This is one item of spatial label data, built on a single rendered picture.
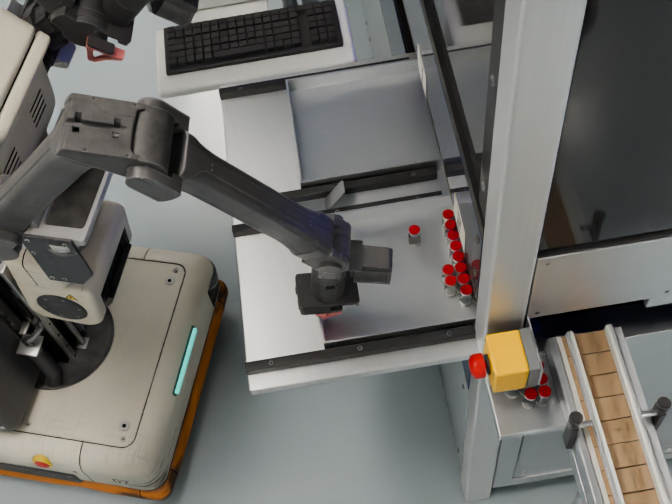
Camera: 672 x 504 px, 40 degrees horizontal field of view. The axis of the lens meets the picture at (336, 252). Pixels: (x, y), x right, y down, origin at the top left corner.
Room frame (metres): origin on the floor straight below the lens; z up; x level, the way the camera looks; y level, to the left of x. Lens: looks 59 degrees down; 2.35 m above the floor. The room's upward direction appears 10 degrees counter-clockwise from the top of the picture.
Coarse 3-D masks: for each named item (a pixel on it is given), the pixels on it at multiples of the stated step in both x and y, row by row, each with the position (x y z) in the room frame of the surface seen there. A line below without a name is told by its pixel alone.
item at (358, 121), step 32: (384, 64) 1.28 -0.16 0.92; (416, 64) 1.28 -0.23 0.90; (288, 96) 1.24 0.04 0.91; (320, 96) 1.25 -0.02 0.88; (352, 96) 1.24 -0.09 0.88; (384, 96) 1.22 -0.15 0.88; (416, 96) 1.21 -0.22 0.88; (320, 128) 1.17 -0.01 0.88; (352, 128) 1.15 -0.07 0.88; (384, 128) 1.14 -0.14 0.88; (416, 128) 1.13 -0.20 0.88; (320, 160) 1.09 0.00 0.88; (352, 160) 1.08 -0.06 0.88; (384, 160) 1.06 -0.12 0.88; (416, 160) 1.05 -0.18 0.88
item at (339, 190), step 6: (342, 180) 0.99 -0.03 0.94; (336, 186) 1.00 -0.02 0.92; (342, 186) 0.98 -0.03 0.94; (330, 192) 1.00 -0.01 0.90; (336, 192) 0.98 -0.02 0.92; (342, 192) 0.97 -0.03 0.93; (330, 198) 0.99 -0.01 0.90; (336, 198) 0.97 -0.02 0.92; (300, 204) 1.00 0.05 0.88; (306, 204) 0.99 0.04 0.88; (312, 204) 0.99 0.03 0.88; (318, 204) 0.99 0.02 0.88; (324, 204) 0.99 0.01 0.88; (330, 204) 0.97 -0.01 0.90; (318, 210) 0.97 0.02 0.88
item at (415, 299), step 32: (352, 224) 0.93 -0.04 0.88; (384, 224) 0.92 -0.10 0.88; (416, 224) 0.91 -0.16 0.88; (416, 256) 0.84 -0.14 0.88; (448, 256) 0.83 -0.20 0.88; (384, 288) 0.78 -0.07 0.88; (416, 288) 0.77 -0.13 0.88; (320, 320) 0.73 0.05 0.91; (352, 320) 0.73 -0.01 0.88; (384, 320) 0.72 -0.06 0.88; (416, 320) 0.71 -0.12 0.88; (448, 320) 0.70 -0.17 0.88
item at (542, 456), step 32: (384, 32) 1.70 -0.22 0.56; (544, 320) 0.67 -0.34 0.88; (576, 320) 0.66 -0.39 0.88; (608, 320) 0.65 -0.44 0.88; (640, 320) 0.64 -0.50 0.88; (640, 352) 0.62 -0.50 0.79; (448, 384) 0.84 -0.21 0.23; (640, 384) 0.62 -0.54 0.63; (512, 448) 0.61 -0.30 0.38; (544, 448) 0.62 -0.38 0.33; (512, 480) 0.61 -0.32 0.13
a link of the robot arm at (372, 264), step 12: (360, 240) 0.75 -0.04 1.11; (360, 252) 0.73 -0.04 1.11; (372, 252) 0.73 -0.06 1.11; (384, 252) 0.73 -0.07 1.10; (324, 264) 0.69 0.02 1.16; (336, 264) 0.69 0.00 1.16; (360, 264) 0.71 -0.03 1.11; (372, 264) 0.71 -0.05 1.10; (384, 264) 0.71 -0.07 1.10; (324, 276) 0.70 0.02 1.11; (336, 276) 0.69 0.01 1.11; (360, 276) 0.71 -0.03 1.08; (372, 276) 0.71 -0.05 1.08; (384, 276) 0.70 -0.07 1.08
